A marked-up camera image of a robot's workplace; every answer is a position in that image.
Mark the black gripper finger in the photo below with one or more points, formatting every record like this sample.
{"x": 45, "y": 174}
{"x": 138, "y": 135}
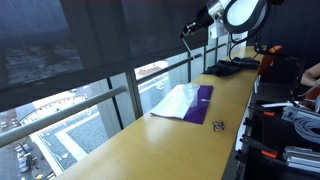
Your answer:
{"x": 190, "y": 26}
{"x": 183, "y": 34}

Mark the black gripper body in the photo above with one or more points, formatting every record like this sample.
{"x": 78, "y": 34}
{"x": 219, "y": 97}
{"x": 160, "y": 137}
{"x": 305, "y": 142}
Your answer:
{"x": 203, "y": 19}

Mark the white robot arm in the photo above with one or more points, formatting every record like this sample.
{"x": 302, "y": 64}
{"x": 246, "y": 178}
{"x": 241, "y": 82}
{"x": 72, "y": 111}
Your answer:
{"x": 230, "y": 16}

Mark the black cloth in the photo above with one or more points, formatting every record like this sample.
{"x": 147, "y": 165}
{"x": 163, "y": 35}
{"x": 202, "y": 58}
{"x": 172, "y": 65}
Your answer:
{"x": 225, "y": 68}

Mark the orange chair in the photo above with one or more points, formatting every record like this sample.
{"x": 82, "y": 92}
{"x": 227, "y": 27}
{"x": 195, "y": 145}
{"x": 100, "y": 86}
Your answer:
{"x": 268, "y": 59}

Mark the black staple remover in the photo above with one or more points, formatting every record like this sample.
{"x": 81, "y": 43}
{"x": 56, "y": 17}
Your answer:
{"x": 218, "y": 126}

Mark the orange black clamp far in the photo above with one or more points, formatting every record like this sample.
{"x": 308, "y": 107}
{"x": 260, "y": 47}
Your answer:
{"x": 261, "y": 109}

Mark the orange black clamp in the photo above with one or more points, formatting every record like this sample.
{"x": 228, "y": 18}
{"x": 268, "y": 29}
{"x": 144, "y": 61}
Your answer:
{"x": 261, "y": 109}
{"x": 265, "y": 150}

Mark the black perforated breadboard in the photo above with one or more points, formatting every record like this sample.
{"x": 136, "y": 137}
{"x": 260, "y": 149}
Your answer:
{"x": 291, "y": 126}

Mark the orange black clamp near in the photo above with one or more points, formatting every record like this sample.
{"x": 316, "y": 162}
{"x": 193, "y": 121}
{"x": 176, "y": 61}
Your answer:
{"x": 265, "y": 150}

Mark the silver window railing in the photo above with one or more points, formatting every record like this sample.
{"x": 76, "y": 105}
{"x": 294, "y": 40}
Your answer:
{"x": 25, "y": 130}

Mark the aluminium extrusion rail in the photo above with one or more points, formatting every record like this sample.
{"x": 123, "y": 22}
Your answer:
{"x": 302, "y": 158}

